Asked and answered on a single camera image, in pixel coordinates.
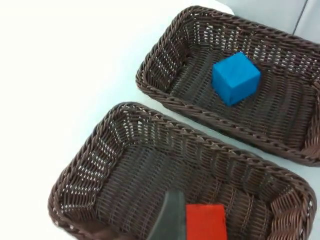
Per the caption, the red cube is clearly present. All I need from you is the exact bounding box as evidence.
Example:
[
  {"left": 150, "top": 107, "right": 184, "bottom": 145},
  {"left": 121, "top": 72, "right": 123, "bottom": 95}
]
[{"left": 186, "top": 203, "right": 228, "bottom": 240}]

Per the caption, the dark brown wicker basket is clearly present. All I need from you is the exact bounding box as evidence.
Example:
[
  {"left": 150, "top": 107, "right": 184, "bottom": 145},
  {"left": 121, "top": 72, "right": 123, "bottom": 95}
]
[
  {"left": 135, "top": 5, "right": 320, "bottom": 168},
  {"left": 47, "top": 101, "right": 317, "bottom": 240}
]

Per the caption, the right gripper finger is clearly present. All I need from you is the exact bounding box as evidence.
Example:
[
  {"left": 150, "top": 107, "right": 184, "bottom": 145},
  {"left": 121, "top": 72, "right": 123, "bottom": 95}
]
[{"left": 145, "top": 189, "right": 188, "bottom": 240}]

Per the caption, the blue cube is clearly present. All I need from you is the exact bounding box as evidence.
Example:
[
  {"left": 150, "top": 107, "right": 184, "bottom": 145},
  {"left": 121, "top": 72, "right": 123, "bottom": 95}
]
[{"left": 211, "top": 51, "right": 262, "bottom": 107}]

